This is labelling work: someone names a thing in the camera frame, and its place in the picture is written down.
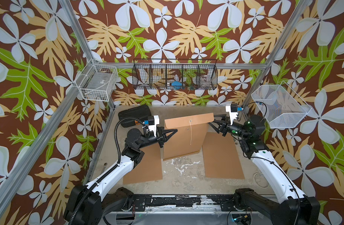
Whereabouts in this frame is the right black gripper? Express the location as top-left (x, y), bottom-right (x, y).
top-left (209, 116), bottom-right (251, 142)

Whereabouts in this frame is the clear round lid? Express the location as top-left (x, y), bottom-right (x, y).
top-left (253, 172), bottom-right (269, 188)

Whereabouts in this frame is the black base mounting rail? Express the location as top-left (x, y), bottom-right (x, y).
top-left (107, 193), bottom-right (259, 212)

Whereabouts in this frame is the white mesh basket right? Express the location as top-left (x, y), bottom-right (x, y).
top-left (251, 82), bottom-right (311, 129)

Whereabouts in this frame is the blue object in basket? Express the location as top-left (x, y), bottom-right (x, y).
top-left (172, 81), bottom-right (183, 90)

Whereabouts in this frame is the white wire basket left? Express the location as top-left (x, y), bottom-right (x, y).
top-left (75, 64), bottom-right (119, 102)

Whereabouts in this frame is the brown file bag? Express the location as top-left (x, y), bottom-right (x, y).
top-left (202, 132), bottom-right (245, 179)
top-left (163, 113), bottom-right (214, 161)
top-left (123, 143), bottom-right (163, 185)

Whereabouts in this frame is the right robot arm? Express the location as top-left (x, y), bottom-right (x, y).
top-left (210, 115), bottom-right (320, 225)

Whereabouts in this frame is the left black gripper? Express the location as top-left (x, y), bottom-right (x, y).
top-left (136, 127), bottom-right (175, 151)

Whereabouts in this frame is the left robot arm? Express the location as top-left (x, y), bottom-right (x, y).
top-left (63, 127), bottom-right (178, 225)

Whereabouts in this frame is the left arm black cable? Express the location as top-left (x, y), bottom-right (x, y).
top-left (66, 117), bottom-right (146, 225)

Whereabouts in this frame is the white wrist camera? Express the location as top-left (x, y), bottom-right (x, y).
top-left (225, 103), bottom-right (243, 125)
top-left (144, 115), bottom-right (160, 137)

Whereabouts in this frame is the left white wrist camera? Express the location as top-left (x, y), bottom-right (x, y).
top-left (144, 115), bottom-right (160, 137)

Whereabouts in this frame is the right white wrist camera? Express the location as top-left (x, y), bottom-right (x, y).
top-left (225, 103), bottom-right (243, 125)

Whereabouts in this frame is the black wire basket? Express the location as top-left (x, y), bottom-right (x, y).
top-left (131, 59), bottom-right (218, 91)

